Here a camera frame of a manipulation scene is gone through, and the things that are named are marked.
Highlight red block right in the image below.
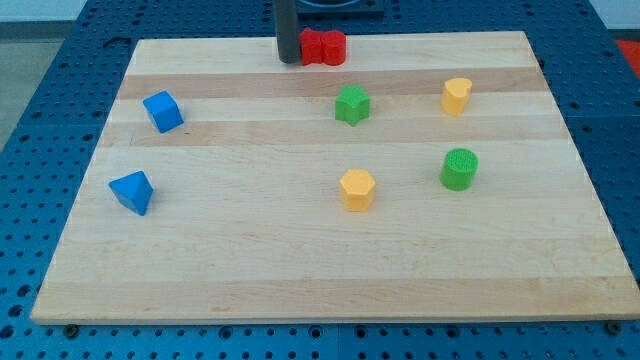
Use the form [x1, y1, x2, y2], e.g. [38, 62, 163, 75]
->
[321, 30, 347, 66]

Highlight light wooden board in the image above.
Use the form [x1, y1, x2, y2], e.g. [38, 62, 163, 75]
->
[31, 31, 639, 325]

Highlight green star block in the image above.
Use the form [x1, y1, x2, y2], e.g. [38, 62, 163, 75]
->
[335, 85, 371, 127]

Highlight blue cube block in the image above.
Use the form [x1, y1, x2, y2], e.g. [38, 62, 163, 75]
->
[143, 91, 184, 133]

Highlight red block left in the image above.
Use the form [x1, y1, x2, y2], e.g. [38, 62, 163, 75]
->
[299, 28, 323, 66]

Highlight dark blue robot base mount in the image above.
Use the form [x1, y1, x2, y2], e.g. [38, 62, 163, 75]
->
[297, 0, 386, 15]

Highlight green cylinder block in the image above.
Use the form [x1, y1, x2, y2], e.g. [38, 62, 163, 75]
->
[440, 148, 479, 191]

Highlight red block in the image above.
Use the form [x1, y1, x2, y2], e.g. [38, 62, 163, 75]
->
[321, 30, 347, 66]
[299, 28, 323, 66]

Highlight yellow heart block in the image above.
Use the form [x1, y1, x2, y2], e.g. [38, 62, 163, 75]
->
[440, 78, 473, 116]

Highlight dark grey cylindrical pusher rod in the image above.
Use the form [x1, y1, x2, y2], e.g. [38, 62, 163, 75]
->
[273, 0, 301, 64]

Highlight blue triangle block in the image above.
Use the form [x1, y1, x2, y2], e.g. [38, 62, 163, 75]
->
[109, 171, 153, 216]

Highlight yellow hexagon block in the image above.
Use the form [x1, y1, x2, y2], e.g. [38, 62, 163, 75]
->
[339, 169, 376, 212]

